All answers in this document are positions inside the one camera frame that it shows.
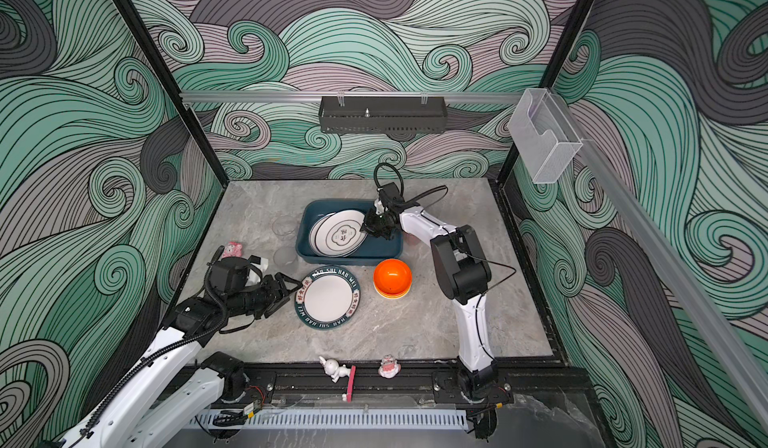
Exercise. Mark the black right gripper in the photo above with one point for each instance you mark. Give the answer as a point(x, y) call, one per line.
point(369, 227)

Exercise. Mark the pink flat stick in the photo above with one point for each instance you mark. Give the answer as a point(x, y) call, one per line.
point(348, 397)

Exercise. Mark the aluminium wall rail right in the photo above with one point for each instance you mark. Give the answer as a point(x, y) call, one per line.
point(737, 360)

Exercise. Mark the clear acrylic wall box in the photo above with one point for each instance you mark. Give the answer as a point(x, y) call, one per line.
point(544, 132)

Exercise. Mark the dark teal plastic bin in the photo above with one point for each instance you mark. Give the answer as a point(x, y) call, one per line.
point(341, 238)

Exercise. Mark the black right corner post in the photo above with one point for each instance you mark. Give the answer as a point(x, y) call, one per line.
point(572, 29)

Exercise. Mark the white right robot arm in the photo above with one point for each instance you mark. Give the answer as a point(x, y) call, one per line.
point(463, 274)

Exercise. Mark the white rabbit figurine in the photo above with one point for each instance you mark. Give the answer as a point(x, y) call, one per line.
point(334, 369)

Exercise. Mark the aluminium wall rail back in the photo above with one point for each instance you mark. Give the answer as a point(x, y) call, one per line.
point(277, 96)

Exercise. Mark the black corner frame post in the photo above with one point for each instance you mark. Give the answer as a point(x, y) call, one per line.
point(144, 40)

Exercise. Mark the pink white small figurine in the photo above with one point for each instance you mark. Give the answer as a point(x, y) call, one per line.
point(389, 367)

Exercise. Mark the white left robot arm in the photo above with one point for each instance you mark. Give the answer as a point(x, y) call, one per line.
point(131, 414)

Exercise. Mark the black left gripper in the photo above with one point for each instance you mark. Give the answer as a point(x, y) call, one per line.
point(274, 295)

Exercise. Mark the white plate red characters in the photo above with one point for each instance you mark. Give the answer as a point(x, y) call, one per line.
point(313, 233)

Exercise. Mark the aluminium wall rail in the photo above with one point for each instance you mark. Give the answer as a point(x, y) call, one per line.
point(277, 96)
point(737, 360)

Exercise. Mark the orange bowl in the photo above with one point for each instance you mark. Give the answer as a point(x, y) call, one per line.
point(392, 279)

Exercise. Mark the green rim white plate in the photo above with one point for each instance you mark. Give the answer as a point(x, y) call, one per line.
point(328, 298)

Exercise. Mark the pink plush toy figure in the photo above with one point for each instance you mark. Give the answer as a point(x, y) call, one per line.
point(232, 249)

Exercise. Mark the black wall shelf tray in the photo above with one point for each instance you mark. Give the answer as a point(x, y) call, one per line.
point(401, 116)

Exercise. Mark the white slotted cable duct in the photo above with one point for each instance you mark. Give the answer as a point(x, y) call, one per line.
point(366, 418)

